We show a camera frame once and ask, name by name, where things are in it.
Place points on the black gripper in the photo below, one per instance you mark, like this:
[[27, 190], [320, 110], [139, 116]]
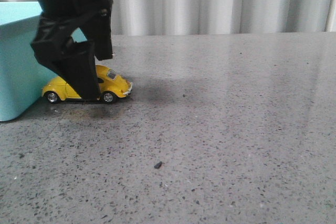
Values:
[[55, 49]]

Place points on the yellow toy beetle car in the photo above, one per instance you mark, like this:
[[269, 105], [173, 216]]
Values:
[[112, 86]]

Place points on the light blue storage box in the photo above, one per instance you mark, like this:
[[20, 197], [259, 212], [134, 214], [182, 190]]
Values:
[[22, 77]]

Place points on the grey pleated curtain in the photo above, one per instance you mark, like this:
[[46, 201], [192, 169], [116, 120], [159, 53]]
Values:
[[183, 17]]

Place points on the small black debris piece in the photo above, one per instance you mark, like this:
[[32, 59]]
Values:
[[158, 165]]

